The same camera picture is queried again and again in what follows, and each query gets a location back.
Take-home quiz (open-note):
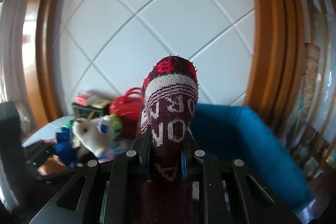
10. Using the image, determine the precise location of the white furry plush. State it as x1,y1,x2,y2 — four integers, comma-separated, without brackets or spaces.
72,115,114,159

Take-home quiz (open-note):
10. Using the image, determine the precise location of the maroon knitted sock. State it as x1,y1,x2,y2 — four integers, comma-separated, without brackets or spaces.
135,56,198,182

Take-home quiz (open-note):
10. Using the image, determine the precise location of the striped white tablecloth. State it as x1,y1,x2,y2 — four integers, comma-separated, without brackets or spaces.
22,115,74,147

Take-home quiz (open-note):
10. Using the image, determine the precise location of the blue plastic storage bin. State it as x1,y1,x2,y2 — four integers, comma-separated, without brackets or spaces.
190,104,313,213

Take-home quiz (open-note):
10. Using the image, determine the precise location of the green frog plush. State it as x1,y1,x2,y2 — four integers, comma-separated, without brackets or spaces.
107,114,123,137

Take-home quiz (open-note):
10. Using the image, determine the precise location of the red plastic handbag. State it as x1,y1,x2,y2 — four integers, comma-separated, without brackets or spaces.
109,88,142,139

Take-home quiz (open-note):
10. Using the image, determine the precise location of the black framed box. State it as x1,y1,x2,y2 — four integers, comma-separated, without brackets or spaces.
71,102,109,119

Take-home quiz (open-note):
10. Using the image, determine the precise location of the pink pack on box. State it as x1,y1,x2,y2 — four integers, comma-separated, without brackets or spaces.
74,93,98,106

